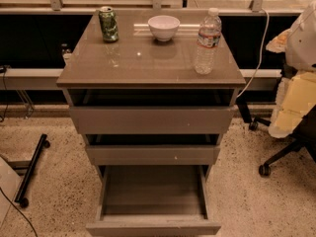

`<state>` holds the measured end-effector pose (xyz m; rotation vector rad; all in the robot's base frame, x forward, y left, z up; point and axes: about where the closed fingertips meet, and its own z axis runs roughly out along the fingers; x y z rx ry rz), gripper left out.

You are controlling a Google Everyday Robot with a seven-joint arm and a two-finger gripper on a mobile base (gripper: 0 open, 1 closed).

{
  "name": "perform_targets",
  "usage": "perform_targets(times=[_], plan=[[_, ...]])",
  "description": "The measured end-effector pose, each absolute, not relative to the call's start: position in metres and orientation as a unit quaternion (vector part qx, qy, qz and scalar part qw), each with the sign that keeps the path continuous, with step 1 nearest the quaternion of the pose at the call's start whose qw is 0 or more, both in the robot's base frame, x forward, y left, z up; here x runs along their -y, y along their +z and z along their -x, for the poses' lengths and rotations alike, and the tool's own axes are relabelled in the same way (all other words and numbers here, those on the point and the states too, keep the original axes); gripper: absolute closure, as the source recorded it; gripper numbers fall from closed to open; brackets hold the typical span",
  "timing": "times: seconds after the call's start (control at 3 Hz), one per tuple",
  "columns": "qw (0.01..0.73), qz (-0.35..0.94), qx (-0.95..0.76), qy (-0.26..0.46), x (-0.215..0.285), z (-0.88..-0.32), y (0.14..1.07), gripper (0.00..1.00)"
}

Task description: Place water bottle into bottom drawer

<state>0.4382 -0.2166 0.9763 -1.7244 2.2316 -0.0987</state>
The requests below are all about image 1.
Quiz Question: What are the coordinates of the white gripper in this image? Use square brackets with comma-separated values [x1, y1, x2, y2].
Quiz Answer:
[269, 72, 316, 138]

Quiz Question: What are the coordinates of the clear plastic water bottle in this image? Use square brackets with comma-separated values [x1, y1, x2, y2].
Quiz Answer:
[194, 8, 222, 75]

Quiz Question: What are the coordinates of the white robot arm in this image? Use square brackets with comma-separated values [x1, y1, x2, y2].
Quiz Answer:
[268, 1, 316, 138]

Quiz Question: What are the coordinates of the grey drawer cabinet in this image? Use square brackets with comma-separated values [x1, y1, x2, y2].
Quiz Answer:
[55, 9, 247, 237]

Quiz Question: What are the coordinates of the grey bottom drawer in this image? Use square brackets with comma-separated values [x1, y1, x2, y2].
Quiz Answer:
[86, 165, 220, 237]

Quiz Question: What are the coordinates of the grey drawer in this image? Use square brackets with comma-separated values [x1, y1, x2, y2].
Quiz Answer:
[70, 89, 233, 134]
[86, 165, 220, 237]
[86, 134, 220, 165]

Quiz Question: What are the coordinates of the grey middle drawer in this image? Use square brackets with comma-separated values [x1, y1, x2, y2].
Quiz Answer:
[86, 134, 220, 165]

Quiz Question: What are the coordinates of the grey top drawer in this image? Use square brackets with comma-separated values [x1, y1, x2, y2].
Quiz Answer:
[70, 89, 233, 134]

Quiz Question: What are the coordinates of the black office chair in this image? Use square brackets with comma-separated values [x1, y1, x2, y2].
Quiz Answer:
[237, 98, 316, 177]

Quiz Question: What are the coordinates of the white bowl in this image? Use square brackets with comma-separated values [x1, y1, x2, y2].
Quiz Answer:
[148, 15, 180, 41]

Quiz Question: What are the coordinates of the green soda can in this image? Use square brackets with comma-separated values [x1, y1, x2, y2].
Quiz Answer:
[98, 6, 119, 42]

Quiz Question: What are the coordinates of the black wheeled stand leg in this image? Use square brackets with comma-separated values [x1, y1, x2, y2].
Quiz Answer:
[15, 134, 50, 208]

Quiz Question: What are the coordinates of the white cable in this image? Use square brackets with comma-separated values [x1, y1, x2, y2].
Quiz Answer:
[236, 9, 271, 99]

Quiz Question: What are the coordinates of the grey window ledge rail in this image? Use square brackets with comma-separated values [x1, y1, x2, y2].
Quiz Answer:
[0, 68, 281, 91]

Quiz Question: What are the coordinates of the black floor cable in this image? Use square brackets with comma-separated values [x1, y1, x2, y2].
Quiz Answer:
[0, 187, 39, 237]

